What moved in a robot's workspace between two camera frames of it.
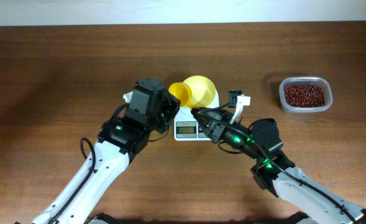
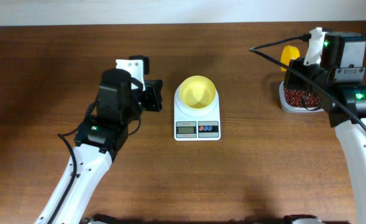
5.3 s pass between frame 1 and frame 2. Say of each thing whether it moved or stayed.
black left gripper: moved
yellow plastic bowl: stayed
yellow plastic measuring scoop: moved
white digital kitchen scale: stayed
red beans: stayed
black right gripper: moved
